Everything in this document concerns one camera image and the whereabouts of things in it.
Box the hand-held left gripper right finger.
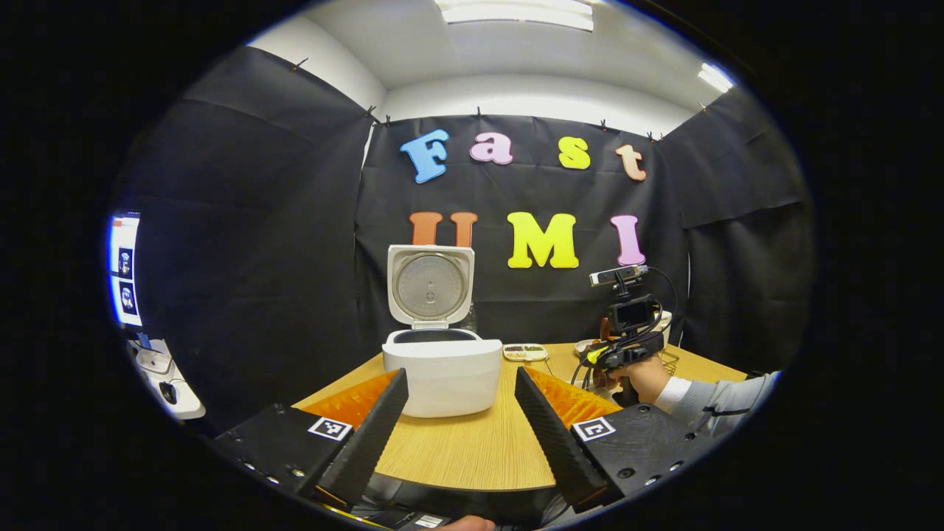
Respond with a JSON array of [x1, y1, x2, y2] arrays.
[[513, 365, 716, 514]]

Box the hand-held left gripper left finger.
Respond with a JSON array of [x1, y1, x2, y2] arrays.
[[209, 367, 411, 510]]

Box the white rice cooker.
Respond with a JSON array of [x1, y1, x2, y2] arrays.
[[381, 244, 504, 420]]

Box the white side desk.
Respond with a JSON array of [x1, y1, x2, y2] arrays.
[[125, 336, 207, 421]]

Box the black backdrop cloth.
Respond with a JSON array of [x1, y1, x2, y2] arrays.
[[111, 46, 816, 436]]

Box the ceiling light panel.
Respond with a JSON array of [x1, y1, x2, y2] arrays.
[[697, 63, 736, 94]]

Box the computer monitor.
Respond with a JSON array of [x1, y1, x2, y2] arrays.
[[107, 212, 145, 329]]

